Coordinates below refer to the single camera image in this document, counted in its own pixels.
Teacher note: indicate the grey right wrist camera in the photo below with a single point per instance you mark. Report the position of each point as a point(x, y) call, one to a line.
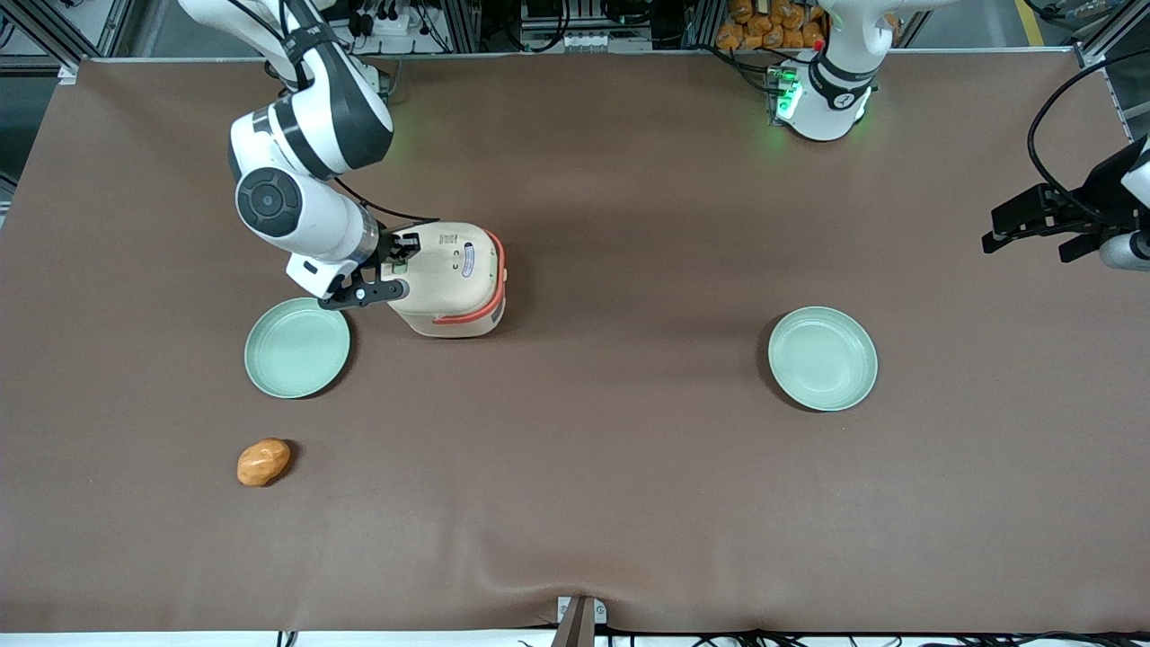
point(314, 275)

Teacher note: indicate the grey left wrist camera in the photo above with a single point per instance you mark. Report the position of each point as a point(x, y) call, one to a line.
point(1125, 252)

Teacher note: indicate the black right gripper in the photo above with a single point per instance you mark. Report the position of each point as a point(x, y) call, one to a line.
point(388, 251)

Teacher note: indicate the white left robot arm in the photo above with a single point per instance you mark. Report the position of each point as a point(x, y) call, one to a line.
point(822, 112)

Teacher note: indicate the brown table mat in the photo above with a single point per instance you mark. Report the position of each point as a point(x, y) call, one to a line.
point(611, 503)

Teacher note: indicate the metal table clamp bracket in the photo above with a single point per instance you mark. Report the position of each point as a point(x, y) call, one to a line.
point(581, 620)

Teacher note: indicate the white power strip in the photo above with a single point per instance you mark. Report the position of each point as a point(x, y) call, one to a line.
point(400, 20)

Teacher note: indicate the orange-brown bread roll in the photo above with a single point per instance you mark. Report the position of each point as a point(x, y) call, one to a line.
point(263, 462)

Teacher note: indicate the aluminium frame post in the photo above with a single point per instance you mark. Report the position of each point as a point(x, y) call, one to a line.
point(1110, 36)
point(85, 31)

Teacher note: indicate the bag of orange bread rolls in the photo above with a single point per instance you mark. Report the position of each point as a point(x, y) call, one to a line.
point(773, 25)

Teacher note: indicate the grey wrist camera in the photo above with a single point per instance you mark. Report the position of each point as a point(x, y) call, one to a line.
point(314, 275)
point(1125, 252)

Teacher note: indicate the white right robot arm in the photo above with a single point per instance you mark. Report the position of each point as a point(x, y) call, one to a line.
point(305, 211)

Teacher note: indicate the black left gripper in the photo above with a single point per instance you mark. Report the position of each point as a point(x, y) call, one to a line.
point(1093, 186)

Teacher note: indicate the pale green round plate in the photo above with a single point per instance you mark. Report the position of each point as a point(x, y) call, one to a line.
point(297, 352)
point(822, 358)

